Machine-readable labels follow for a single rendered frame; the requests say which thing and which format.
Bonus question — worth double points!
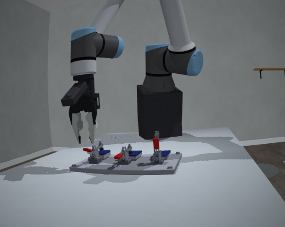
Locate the grey toggle clamp with red handle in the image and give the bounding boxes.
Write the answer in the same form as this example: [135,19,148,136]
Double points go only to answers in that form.
[114,144,132,165]
[151,131,164,165]
[83,141,104,164]

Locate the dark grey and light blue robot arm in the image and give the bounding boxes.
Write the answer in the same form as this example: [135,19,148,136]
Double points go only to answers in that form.
[61,0,203,106]

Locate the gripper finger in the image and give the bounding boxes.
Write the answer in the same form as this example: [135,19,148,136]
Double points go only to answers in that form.
[86,101,98,144]
[69,106,84,144]

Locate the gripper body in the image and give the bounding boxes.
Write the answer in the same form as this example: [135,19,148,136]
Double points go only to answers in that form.
[72,74,100,113]

